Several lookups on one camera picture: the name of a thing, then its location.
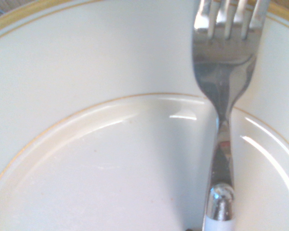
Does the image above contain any white gold-rimmed plate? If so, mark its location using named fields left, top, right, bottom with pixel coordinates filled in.
left=0, top=0, right=289, bottom=231

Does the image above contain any white-handled metal fork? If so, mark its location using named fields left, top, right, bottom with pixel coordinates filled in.
left=191, top=0, right=272, bottom=231

